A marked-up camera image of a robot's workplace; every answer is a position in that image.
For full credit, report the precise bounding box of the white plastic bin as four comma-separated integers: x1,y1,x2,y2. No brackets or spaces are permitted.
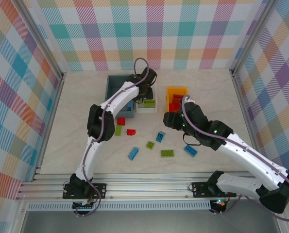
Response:
136,83,159,114

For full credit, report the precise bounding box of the aluminium mounting rail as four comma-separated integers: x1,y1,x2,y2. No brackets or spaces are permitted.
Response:
15,171,281,202

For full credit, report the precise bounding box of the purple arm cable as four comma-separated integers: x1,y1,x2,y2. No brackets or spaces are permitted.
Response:
180,95,289,222
72,57,151,218

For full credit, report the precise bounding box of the slotted grey cable duct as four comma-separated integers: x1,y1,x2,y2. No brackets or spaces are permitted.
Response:
26,202,212,212

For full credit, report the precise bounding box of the aluminium frame post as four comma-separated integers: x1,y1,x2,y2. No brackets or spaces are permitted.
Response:
229,0,280,76
17,0,67,82

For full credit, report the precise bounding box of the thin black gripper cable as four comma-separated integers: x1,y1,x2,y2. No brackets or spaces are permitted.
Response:
182,132,201,146

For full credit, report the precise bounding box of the aluminium table side rail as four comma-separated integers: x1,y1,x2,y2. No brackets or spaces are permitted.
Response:
32,72,67,183
230,70,283,170

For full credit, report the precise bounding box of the grey metal bottom panel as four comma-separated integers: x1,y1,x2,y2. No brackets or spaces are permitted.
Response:
20,211,281,233

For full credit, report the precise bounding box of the small controller circuit board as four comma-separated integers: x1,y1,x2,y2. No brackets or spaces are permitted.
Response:
72,198,96,210
211,198,229,208

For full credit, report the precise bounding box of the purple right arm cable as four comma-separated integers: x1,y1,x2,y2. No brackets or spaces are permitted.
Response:
180,95,289,222

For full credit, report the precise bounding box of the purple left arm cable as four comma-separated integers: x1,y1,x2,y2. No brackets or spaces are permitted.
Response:
72,57,151,218

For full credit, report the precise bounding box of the orange plastic bin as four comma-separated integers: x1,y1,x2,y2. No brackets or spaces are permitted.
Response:
165,86,190,114

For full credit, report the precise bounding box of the grey plastic bin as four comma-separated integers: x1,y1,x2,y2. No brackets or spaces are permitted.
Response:
106,74,137,119

